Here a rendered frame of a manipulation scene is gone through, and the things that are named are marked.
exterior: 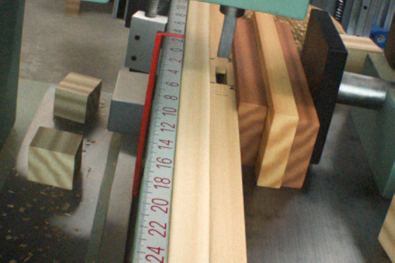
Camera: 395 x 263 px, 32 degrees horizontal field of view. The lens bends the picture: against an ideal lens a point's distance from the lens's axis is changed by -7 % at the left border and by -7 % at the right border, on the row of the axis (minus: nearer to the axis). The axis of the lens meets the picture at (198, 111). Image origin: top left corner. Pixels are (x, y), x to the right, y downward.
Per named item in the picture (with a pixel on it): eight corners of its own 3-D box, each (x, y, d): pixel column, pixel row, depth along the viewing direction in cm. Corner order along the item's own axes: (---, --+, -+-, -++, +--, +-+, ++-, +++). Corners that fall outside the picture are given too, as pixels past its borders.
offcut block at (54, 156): (37, 158, 65) (39, 125, 63) (80, 168, 65) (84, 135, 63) (26, 180, 61) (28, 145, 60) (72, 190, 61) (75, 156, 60)
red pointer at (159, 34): (156, 199, 60) (184, 37, 53) (130, 195, 60) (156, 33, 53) (156, 194, 61) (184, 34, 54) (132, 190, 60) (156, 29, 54)
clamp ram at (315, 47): (391, 175, 51) (427, 68, 47) (299, 163, 51) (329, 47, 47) (369, 121, 59) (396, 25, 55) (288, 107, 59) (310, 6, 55)
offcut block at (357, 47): (335, 89, 66) (345, 46, 64) (322, 73, 69) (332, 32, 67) (372, 93, 67) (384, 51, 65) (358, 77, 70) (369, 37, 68)
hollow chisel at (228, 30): (228, 58, 54) (241, -2, 52) (216, 56, 54) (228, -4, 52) (228, 54, 55) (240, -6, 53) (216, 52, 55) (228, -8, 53)
